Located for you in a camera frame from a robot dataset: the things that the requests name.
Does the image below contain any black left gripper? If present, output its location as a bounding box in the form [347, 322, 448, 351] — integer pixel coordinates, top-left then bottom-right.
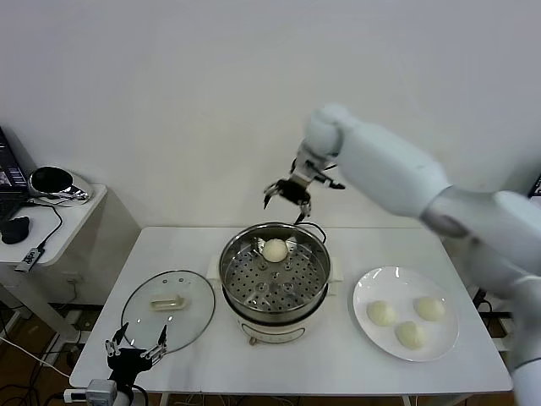
[104, 322, 169, 387]

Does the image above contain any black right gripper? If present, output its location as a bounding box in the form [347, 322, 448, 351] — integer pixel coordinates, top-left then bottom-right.
[262, 178, 314, 225]

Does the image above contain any glass lid with cream handle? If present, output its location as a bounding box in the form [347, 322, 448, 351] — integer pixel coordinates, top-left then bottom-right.
[120, 270, 216, 354]

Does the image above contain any white steamed baozi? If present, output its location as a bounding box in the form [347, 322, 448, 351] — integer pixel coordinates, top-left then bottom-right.
[395, 321, 429, 351]
[413, 296, 447, 321]
[262, 238, 290, 264]
[365, 300, 397, 327]

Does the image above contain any stainless steel steamer basket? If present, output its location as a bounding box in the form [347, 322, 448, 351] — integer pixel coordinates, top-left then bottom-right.
[205, 222, 343, 325]

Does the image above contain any white round plate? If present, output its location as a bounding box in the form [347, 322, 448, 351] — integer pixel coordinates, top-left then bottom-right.
[352, 266, 461, 363]

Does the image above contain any cream electric cooker base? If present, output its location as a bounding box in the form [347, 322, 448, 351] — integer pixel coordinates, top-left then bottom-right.
[219, 282, 339, 348]

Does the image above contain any grey usb adapter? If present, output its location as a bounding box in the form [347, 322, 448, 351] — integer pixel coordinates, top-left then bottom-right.
[14, 248, 46, 274]

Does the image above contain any white side desk with mouse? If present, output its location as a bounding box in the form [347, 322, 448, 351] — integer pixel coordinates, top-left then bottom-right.
[0, 184, 143, 352]

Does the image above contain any white table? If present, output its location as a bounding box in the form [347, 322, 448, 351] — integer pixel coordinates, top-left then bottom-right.
[68, 227, 516, 406]

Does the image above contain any black computer mouse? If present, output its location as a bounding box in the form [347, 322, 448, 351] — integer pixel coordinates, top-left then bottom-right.
[0, 216, 31, 245]

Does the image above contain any chrome device with black face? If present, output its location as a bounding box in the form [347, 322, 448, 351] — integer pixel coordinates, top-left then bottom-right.
[27, 167, 95, 207]

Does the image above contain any black laptop beside chrome device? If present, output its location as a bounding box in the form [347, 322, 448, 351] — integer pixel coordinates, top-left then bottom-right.
[0, 125, 31, 223]

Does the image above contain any white side desk with label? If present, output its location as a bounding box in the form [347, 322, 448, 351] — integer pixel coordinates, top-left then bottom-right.
[479, 310, 515, 353]

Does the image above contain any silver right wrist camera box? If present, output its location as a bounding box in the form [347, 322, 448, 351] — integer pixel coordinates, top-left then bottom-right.
[290, 145, 325, 185]

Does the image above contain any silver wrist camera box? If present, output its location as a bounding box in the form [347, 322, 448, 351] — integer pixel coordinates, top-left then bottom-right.
[290, 145, 325, 185]
[63, 378, 118, 403]

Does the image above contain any black cooker power cord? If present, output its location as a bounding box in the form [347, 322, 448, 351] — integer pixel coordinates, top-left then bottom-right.
[291, 220, 327, 245]

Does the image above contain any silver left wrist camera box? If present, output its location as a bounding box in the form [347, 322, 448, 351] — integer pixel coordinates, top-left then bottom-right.
[63, 378, 118, 403]

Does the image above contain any white floor cable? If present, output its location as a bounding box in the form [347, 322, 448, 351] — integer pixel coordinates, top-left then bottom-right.
[0, 337, 72, 380]

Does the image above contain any black adapter cable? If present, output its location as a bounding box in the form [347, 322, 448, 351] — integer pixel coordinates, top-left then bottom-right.
[23, 198, 64, 251]

